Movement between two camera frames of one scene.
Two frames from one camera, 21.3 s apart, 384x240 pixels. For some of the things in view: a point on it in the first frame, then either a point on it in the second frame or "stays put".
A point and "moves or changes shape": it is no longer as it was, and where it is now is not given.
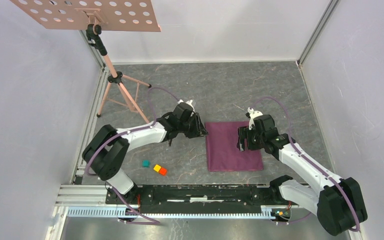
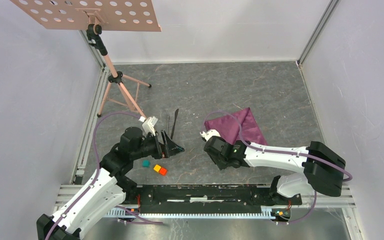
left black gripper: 197,132 -> 171,147
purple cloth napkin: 223,154 moves or changes shape
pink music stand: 123,15 stays put
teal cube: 146,163 stays put
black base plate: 200,197 stays put
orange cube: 163,171 stays put
